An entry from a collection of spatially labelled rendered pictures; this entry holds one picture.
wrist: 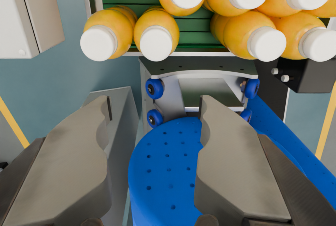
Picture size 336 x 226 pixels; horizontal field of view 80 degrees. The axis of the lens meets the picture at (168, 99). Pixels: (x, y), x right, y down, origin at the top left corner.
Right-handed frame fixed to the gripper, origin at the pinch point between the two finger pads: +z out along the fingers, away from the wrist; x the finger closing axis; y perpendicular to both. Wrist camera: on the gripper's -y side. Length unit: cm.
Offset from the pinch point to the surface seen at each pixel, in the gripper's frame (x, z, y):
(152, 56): -0.6, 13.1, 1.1
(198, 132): 7.9, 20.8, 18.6
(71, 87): -63, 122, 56
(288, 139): 56, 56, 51
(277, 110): 82, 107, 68
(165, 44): 1.0, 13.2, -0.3
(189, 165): 4.9, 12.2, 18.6
